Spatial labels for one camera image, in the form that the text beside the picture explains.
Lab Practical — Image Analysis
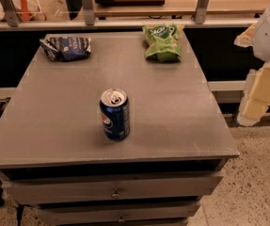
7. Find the blue pepsi can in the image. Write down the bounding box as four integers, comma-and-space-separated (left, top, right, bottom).
100, 89, 130, 140

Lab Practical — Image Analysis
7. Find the dark blue chip bag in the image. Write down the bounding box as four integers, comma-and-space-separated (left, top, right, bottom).
40, 37, 91, 62

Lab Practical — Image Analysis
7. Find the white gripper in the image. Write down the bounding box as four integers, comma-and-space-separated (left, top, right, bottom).
234, 6, 270, 126

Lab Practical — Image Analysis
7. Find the upper grey drawer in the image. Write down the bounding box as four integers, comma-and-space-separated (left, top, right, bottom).
3, 171, 223, 204

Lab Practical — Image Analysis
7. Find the lower grey drawer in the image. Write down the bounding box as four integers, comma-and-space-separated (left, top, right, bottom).
38, 201, 200, 225

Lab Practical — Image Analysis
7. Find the grey cabinet with drawers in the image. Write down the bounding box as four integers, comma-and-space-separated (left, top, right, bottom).
0, 32, 239, 226

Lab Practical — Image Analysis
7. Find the grey drawer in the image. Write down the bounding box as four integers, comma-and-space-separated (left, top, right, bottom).
3, 171, 223, 204
38, 201, 200, 225

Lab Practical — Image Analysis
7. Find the metal shelf rail frame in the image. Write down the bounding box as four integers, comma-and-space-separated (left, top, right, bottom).
0, 0, 270, 31

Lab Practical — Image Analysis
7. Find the green rice chip bag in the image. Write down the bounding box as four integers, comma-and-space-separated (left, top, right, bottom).
143, 24, 184, 63

